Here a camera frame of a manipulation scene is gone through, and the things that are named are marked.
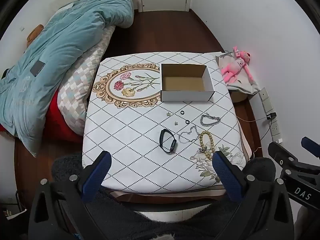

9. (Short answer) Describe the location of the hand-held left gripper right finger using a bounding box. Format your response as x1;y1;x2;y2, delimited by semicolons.
212;151;295;240

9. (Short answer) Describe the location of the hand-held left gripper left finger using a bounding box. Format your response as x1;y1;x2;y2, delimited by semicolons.
28;151;112;240

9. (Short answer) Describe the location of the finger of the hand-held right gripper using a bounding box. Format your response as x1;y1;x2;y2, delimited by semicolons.
268;142;320;178
301;137;320;158

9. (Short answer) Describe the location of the wooden bead bracelet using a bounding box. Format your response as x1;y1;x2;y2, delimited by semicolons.
199;131;216;156

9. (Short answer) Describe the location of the thick silver chain bracelet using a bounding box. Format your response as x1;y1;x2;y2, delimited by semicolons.
200;114;221;127

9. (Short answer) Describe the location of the thin silver chain bracelet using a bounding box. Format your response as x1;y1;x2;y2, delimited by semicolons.
178;126;200;145

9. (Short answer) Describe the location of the black smart band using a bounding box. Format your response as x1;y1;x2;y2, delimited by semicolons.
159;128;178;153

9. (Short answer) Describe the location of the white cardboard box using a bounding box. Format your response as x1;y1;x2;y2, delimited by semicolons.
160;64;215;102

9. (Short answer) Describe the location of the white diamond pattern floral tablecloth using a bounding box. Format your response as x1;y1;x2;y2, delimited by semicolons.
82;52;247;194

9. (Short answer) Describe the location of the red blanket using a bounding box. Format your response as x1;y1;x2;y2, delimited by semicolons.
0;90;84;144

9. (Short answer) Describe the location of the person's dark fuzzy clothing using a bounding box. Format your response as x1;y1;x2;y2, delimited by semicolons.
51;155;277;240

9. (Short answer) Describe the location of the round wooden stool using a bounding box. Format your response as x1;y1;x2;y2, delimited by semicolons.
229;90;248;103

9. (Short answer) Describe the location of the grey cloth bag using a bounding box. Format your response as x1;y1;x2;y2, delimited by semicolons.
215;52;262;94

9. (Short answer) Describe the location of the checkered pillow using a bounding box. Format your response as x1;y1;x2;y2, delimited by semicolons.
57;25;117;136

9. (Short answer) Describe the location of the pink plush toy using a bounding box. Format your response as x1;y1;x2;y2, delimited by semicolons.
220;46;254;83

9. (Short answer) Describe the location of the light blue duvet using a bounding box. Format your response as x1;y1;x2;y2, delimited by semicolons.
0;0;134;158

